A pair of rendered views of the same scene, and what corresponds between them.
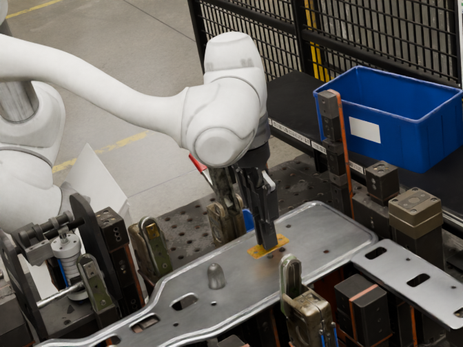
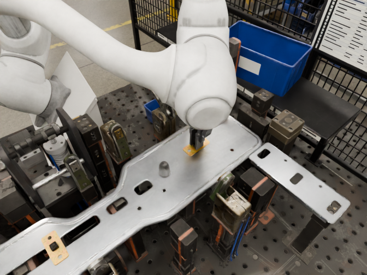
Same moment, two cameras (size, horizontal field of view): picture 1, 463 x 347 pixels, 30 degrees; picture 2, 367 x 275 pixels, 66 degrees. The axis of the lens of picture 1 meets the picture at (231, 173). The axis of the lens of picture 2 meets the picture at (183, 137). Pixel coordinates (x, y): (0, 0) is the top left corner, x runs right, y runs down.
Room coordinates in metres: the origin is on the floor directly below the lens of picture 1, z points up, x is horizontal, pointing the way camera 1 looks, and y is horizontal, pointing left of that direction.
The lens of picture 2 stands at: (0.90, 0.13, 1.70)
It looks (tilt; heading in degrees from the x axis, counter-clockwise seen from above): 49 degrees down; 346
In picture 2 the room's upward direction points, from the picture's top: straight up
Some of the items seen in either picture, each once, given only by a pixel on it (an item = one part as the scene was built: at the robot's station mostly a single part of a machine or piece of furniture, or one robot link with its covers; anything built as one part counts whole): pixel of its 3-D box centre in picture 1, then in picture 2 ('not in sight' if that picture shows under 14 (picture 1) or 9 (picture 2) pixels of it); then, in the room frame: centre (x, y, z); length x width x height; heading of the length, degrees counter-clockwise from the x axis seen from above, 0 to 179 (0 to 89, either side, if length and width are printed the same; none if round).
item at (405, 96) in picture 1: (387, 116); (260, 57); (1.74, -0.37, 1.09); 0.30 x 0.17 x 0.13; 36
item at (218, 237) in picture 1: (237, 270); (165, 145); (1.58, 0.03, 0.88); 0.07 x 0.06 x 0.35; 26
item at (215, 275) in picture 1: (215, 277); (164, 169); (1.37, 0.07, 1.02); 0.03 x 0.03 x 0.07
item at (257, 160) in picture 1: (251, 162); not in sight; (1.43, -0.04, 1.22); 0.08 x 0.07 x 0.09; 27
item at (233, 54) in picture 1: (233, 78); (202, 34); (1.42, -0.04, 1.40); 0.13 x 0.11 x 0.16; 166
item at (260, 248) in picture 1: (267, 244); (196, 144); (1.43, -0.04, 1.03); 0.08 x 0.04 x 0.01; 116
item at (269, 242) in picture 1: (268, 232); (199, 139); (1.42, -0.05, 1.06); 0.03 x 0.01 x 0.07; 117
